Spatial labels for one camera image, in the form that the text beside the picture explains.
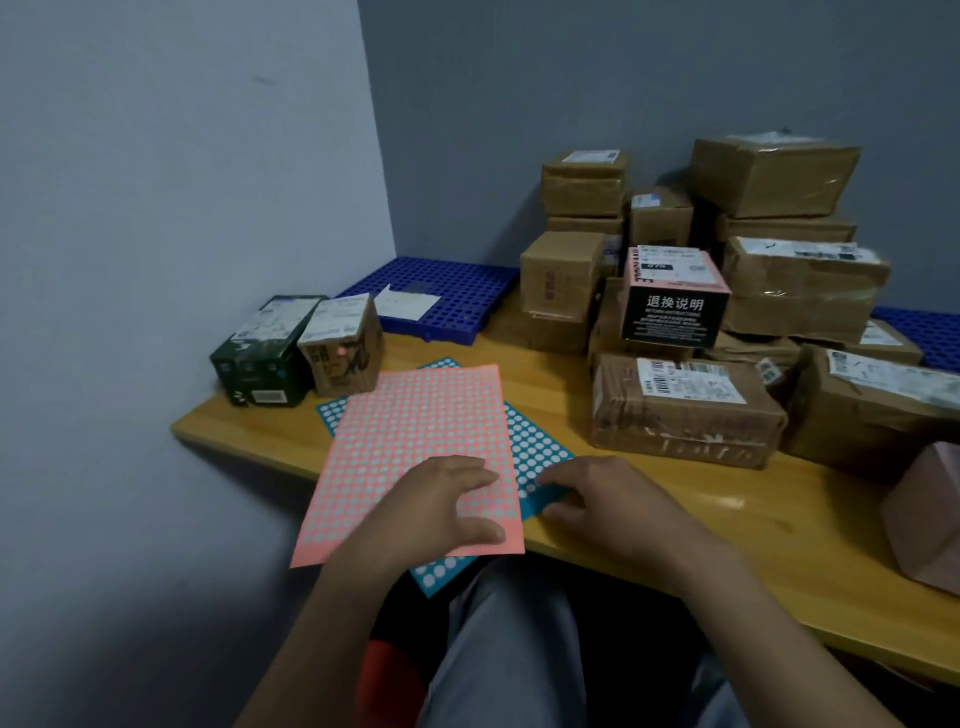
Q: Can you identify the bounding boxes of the person's right hand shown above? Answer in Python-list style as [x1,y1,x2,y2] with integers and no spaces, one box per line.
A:
[536,455,744,583]

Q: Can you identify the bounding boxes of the person's left hand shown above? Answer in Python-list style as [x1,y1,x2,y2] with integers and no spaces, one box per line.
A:
[322,455,508,586]

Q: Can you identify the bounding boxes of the pink dot sticker sheet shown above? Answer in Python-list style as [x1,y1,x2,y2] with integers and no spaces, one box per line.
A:
[290,365,526,569]

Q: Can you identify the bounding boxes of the box of stack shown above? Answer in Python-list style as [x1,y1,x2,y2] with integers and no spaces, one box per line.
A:
[590,353,789,472]

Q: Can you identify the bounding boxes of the teal sticker sheet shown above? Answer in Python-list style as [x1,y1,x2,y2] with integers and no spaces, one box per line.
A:
[316,356,575,600]

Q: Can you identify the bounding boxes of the small brown printed box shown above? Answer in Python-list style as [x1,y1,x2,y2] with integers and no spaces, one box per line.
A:
[297,292,385,399]

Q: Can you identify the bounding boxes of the black and pink box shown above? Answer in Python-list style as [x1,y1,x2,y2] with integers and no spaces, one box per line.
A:
[620,245,733,350]

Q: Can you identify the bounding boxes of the dark green box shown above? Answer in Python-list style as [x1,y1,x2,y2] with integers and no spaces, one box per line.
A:
[209,294,328,409]

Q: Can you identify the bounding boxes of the large pink box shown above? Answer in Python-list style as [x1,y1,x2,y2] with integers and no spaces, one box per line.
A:
[882,440,960,598]

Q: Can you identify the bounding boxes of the pile of brown parcels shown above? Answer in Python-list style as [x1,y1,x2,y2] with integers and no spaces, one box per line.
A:
[487,133,960,481]

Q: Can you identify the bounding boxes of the person's left forearm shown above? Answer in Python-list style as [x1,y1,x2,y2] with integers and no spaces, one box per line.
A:
[236,554,399,728]

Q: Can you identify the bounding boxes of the person's right forearm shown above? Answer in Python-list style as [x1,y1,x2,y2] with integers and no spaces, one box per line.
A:
[674,547,901,728]

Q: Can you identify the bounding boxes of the person's grey trousers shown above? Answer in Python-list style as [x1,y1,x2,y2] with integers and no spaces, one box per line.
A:
[416,554,751,728]

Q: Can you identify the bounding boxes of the red stool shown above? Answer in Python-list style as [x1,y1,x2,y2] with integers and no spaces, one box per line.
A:
[356,641,429,728]

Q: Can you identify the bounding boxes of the white paper note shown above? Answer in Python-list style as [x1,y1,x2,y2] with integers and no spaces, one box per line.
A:
[373,284,442,324]

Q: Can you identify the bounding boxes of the blue plastic grid pallet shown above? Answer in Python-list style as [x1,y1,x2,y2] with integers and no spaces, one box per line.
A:
[337,256,520,348]
[872,305,960,375]

